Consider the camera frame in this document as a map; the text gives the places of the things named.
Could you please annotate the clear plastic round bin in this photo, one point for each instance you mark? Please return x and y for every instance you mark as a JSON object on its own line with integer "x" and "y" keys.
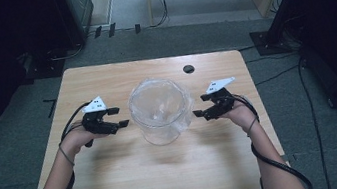
{"x": 163, "y": 138}

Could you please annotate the dark band on wrist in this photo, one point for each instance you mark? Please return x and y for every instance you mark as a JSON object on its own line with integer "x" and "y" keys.
{"x": 252, "y": 125}
{"x": 66, "y": 157}

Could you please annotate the person's right hand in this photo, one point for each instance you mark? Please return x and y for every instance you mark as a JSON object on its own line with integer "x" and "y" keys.
{"x": 243, "y": 113}

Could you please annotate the clear plastic bag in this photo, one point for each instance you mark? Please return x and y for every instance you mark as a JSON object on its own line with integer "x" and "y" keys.
{"x": 184, "y": 119}

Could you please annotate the person's left hand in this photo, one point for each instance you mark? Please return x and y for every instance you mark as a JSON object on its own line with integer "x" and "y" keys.
{"x": 75, "y": 137}

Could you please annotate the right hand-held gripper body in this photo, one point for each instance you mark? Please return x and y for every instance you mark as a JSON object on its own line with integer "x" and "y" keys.
{"x": 221, "y": 103}

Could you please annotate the black stand base plate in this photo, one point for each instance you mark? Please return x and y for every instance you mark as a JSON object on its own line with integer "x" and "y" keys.
{"x": 270, "y": 44}
{"x": 44, "y": 67}

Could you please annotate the black round table grommet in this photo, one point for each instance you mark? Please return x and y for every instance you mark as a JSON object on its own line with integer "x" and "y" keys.
{"x": 188, "y": 69}

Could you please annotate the dark band on right wrist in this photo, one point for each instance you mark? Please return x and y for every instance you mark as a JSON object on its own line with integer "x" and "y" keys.
{"x": 252, "y": 125}

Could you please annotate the black equipment cabinet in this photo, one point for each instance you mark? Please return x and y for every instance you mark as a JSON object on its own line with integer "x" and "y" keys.
{"x": 76, "y": 10}

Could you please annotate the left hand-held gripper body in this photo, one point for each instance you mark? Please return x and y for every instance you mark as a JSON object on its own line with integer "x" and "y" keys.
{"x": 96, "y": 123}

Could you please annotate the dark band on left wrist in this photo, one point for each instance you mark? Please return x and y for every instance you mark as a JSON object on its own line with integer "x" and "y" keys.
{"x": 66, "y": 157}

